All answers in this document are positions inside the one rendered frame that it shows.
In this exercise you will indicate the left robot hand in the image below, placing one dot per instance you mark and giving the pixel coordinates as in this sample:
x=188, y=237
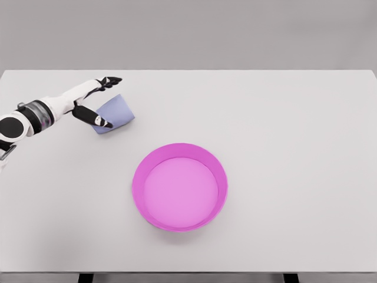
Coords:
x=77, y=92

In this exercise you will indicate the light blue cup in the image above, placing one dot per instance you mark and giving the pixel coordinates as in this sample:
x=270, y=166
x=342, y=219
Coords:
x=117, y=113

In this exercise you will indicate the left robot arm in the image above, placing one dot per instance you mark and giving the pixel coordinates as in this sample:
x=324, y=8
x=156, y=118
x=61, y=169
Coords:
x=35, y=113

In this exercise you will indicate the pink round plate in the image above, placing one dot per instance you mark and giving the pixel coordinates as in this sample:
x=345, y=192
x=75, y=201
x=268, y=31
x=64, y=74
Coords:
x=179, y=188

